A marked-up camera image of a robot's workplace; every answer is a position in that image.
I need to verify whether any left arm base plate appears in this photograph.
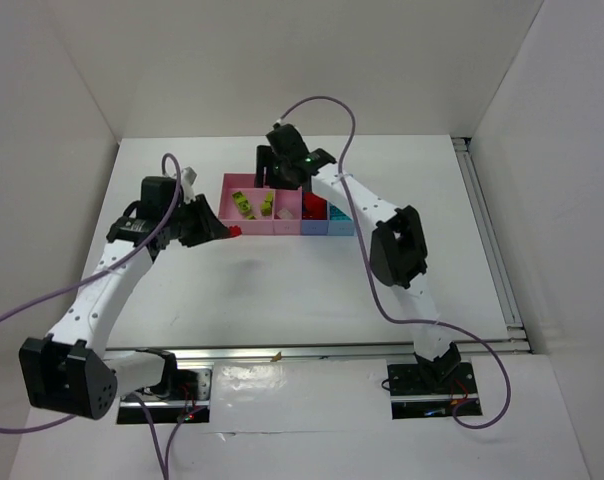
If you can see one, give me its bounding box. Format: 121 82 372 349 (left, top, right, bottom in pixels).
138 367 213 424

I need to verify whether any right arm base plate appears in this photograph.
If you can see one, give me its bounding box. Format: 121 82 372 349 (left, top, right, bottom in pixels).
380 360 483 420

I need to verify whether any dark blue bin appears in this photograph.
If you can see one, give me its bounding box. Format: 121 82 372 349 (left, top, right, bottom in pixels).
301 202 328 236

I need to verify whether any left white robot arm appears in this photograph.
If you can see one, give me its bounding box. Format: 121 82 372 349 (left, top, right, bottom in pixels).
19 168 232 420

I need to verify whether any large pink bin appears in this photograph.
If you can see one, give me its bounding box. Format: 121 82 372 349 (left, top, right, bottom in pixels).
218 173 275 236

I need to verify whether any white lego brick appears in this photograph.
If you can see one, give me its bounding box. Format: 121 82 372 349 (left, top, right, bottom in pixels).
277 208 294 220

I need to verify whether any small pink bin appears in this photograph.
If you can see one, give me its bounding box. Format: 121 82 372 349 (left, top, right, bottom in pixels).
273 190 302 236

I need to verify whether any aluminium rail front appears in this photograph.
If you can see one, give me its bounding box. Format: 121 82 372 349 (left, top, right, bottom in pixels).
101 341 433 362

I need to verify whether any teal rounded lego block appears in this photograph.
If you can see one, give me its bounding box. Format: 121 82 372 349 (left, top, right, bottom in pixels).
329 205 351 221

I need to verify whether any lime green lego brick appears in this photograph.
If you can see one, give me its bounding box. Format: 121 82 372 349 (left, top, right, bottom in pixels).
260 191 275 217

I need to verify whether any red green lego assembly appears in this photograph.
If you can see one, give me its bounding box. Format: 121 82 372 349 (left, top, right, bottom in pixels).
229 225 242 238

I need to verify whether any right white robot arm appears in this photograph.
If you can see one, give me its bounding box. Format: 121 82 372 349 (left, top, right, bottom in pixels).
256 120 460 388

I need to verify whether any red sloped lego piece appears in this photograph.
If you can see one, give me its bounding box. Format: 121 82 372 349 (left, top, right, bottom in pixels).
302 192 327 220

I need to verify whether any light blue bin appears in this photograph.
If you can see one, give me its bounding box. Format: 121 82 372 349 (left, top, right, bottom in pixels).
327 203 355 236

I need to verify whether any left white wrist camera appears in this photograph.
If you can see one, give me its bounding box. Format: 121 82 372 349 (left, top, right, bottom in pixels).
180 167 197 204

